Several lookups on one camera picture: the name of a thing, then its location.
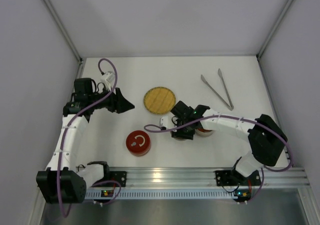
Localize beige-banded metal tin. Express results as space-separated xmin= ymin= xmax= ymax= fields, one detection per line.
xmin=195 ymin=128 xmax=214 ymax=137

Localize red round lid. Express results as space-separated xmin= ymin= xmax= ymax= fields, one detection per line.
xmin=125 ymin=130 xmax=151 ymax=157

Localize metal tongs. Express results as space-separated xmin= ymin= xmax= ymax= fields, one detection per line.
xmin=200 ymin=68 xmax=235 ymax=111

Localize brown round lid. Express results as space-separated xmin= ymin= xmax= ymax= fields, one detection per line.
xmin=173 ymin=137 xmax=186 ymax=141

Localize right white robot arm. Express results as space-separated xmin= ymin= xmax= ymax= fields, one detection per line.
xmin=171 ymin=101 xmax=288 ymax=184

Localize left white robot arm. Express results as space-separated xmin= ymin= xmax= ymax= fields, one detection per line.
xmin=36 ymin=78 xmax=135 ymax=204

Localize woven bamboo plate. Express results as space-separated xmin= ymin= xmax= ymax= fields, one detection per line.
xmin=143 ymin=86 xmax=176 ymax=115

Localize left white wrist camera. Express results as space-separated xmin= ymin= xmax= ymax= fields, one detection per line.
xmin=100 ymin=71 xmax=115 ymax=91

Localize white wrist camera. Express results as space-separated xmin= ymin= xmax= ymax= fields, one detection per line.
xmin=100 ymin=71 xmax=115 ymax=91
xmin=159 ymin=115 xmax=176 ymax=130

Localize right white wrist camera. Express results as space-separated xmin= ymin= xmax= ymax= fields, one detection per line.
xmin=159 ymin=115 xmax=176 ymax=130

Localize slotted cable duct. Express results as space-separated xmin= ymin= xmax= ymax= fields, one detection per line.
xmin=83 ymin=187 xmax=240 ymax=200

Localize right black base bracket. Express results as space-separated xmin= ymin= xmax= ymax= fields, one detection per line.
xmin=214 ymin=169 xmax=262 ymax=187

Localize black base bracket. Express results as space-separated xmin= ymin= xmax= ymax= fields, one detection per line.
xmin=214 ymin=169 xmax=262 ymax=187
xmin=99 ymin=170 xmax=127 ymax=187

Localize left black base bracket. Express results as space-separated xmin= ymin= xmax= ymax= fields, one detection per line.
xmin=99 ymin=170 xmax=127 ymax=187

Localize aluminium mounting rail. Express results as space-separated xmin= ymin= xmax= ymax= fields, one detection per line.
xmin=84 ymin=166 xmax=310 ymax=189

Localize left aluminium frame post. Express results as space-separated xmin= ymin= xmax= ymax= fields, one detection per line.
xmin=41 ymin=0 xmax=83 ymax=64

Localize aluminium frame post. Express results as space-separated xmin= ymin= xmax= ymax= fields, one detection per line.
xmin=256 ymin=0 xmax=304 ymax=60
xmin=41 ymin=0 xmax=83 ymax=64

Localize right aluminium frame post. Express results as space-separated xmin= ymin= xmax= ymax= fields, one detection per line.
xmin=256 ymin=0 xmax=304 ymax=60

